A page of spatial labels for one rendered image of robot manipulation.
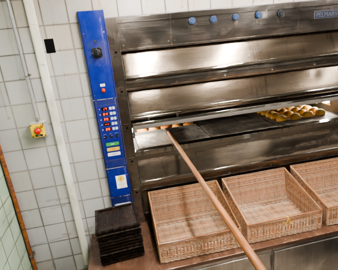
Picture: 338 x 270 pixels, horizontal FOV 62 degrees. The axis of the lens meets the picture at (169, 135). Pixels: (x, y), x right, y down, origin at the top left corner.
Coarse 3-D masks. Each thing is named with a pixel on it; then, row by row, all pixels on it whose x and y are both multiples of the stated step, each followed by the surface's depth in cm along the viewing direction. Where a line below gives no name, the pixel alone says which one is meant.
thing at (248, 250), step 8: (176, 144) 207; (184, 152) 191; (192, 168) 166; (200, 176) 155; (200, 184) 150; (208, 192) 139; (216, 200) 131; (216, 208) 127; (224, 216) 119; (232, 224) 113; (232, 232) 110; (240, 232) 109; (240, 240) 104; (248, 248) 100; (248, 256) 98; (256, 256) 96; (256, 264) 93
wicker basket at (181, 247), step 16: (160, 192) 217; (176, 192) 219; (192, 192) 221; (160, 208) 218; (176, 208) 219; (208, 208) 223; (224, 208) 211; (160, 224) 218; (176, 224) 216; (192, 224) 215; (208, 224) 213; (224, 224) 211; (160, 240) 201; (176, 240) 178; (192, 240) 180; (208, 240) 196; (224, 240) 184; (160, 256) 179; (176, 256) 181; (192, 256) 183
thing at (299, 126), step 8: (320, 120) 237; (328, 120) 235; (336, 120) 234; (272, 128) 229; (280, 128) 227; (288, 128) 227; (296, 128) 229; (304, 128) 230; (224, 136) 222; (232, 136) 220; (240, 136) 221; (248, 136) 222; (256, 136) 224; (168, 144) 216; (184, 144) 214; (192, 144) 215; (200, 144) 216; (208, 144) 217; (136, 152) 208; (144, 152) 209; (152, 152) 210; (160, 152) 212
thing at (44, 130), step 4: (44, 120) 187; (28, 124) 181; (32, 124) 181; (36, 124) 181; (40, 124) 182; (44, 124) 183; (32, 128) 182; (40, 128) 183; (44, 128) 183; (48, 128) 190; (32, 132) 182; (44, 132) 184; (48, 132) 188; (32, 136) 183; (36, 136) 184; (40, 136) 184; (44, 136) 185
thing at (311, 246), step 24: (96, 240) 210; (144, 240) 204; (288, 240) 190; (312, 240) 194; (336, 240) 198; (96, 264) 186; (120, 264) 184; (144, 264) 182; (168, 264) 180; (192, 264) 178; (216, 264) 183; (240, 264) 187; (264, 264) 191; (288, 264) 196; (312, 264) 200; (336, 264) 205
